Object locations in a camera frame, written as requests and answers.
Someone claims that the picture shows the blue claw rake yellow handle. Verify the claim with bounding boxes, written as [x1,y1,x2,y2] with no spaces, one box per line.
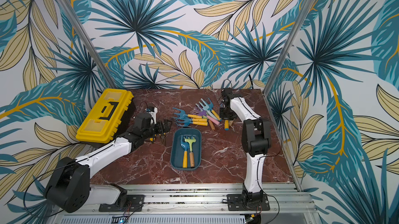
[173,107,203,121]

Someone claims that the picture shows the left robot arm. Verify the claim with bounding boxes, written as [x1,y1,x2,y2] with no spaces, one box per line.
[44,113,172,213]

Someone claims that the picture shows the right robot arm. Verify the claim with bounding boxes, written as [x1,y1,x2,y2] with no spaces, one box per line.
[220,88,271,209]

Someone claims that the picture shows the teal storage tray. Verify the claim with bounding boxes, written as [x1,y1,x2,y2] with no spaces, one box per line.
[170,127,202,171]

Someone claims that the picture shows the purple small rake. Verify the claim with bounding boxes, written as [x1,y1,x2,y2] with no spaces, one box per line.
[193,109,216,131]

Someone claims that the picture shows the yellow plastic toolbox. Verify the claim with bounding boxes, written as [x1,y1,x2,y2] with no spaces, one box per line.
[76,89,136,145]

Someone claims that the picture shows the yellow handled pliers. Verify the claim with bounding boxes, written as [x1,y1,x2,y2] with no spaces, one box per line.
[160,133,166,147]

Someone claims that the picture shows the teal fork yellow handle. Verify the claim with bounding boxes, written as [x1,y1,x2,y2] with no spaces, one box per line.
[203,98,221,121]

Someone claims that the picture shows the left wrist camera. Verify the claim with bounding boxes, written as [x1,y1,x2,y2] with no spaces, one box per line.
[145,106,158,124]

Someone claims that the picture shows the light blue fork pink handle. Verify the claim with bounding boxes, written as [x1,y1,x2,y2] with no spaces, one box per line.
[196,98,220,125]

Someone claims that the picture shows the aluminium rail frame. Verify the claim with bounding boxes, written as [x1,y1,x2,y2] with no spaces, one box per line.
[48,182,322,224]

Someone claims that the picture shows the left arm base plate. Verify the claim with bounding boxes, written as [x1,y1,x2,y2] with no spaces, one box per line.
[99,195,145,212]

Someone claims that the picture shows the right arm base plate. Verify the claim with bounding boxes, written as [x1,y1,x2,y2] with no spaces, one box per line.
[222,194,270,212]

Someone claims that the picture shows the right aluminium corner post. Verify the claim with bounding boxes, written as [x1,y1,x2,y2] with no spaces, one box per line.
[262,0,315,97]

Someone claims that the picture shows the aluminium corner post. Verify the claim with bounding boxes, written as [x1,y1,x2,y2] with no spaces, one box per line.
[57,0,117,89]
[262,0,315,97]

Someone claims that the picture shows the left aluminium corner post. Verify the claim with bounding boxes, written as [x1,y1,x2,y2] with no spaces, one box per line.
[57,0,117,89]

